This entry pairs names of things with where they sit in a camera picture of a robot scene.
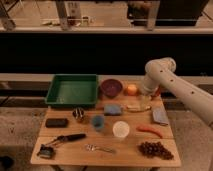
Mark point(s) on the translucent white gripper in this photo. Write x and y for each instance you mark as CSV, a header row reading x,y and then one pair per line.
x,y
145,100

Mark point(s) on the yellow red apple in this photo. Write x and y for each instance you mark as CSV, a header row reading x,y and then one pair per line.
x,y
131,89

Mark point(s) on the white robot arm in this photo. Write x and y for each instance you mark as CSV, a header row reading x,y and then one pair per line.
x,y
161,72

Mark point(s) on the red bowl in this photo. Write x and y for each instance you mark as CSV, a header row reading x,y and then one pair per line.
x,y
157,92

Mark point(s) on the purple bowl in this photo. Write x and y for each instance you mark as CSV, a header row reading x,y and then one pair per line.
x,y
111,87

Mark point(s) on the yellow banana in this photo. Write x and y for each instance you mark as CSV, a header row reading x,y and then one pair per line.
x,y
137,108

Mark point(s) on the grey blue cloth pad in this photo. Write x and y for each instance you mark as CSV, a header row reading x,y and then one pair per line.
x,y
160,116

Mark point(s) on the red chili pepper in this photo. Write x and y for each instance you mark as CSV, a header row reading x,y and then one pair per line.
x,y
150,130

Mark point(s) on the wooden table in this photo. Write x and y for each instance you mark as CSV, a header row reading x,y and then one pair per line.
x,y
127,152

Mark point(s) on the blue sponge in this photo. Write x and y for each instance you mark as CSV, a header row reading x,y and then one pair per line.
x,y
112,110

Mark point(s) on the white plastic cup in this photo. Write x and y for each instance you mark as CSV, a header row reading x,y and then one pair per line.
x,y
121,129

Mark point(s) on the purple grape bunch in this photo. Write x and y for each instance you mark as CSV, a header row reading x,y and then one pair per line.
x,y
151,149

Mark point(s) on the blue plastic cup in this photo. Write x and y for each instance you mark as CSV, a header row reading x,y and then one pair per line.
x,y
98,122

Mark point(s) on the metal spoon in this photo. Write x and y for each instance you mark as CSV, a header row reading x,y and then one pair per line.
x,y
93,148

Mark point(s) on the green plastic tray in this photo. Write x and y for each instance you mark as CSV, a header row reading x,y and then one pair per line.
x,y
73,90

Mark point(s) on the black rectangular case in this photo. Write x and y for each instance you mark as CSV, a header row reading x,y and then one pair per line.
x,y
56,123

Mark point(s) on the small black brush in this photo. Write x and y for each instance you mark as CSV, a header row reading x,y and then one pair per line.
x,y
46,152

